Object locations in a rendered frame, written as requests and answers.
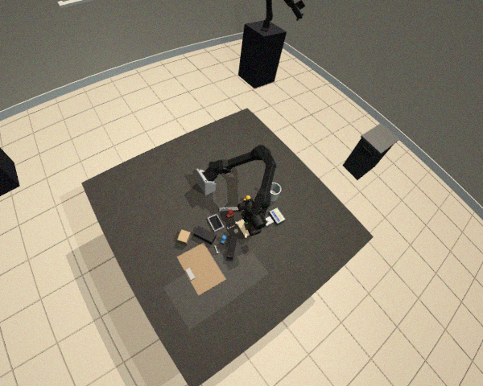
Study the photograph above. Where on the cream inspection card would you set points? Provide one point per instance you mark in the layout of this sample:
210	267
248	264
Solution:
241	225

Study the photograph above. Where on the tan flat board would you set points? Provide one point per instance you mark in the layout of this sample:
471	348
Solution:
201	268

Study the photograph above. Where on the tan cardboard box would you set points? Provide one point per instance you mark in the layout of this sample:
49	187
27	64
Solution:
184	237

